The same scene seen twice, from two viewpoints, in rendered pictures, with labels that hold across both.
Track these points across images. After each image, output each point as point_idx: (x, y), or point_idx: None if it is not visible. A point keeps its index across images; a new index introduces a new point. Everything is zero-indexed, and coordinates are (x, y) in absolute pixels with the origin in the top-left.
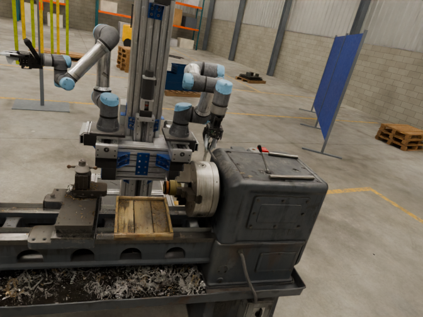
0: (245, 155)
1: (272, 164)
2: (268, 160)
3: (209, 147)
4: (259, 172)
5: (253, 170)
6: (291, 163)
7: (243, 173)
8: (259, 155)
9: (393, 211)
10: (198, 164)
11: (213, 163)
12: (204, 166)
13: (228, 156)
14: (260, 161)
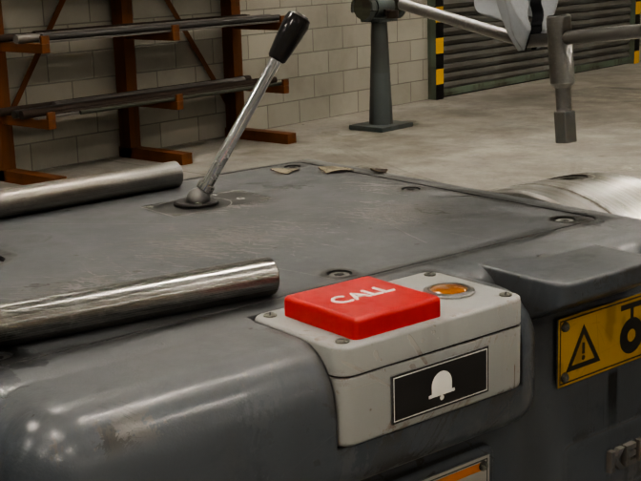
0: (441, 233)
1: (184, 244)
2: (235, 256)
3: (532, 35)
4: (254, 193)
5: (290, 192)
6: (2, 295)
7: (327, 169)
8: (343, 264)
9: None
10: (590, 174)
11: (542, 192)
12: (554, 178)
13: (525, 202)
14: (287, 233)
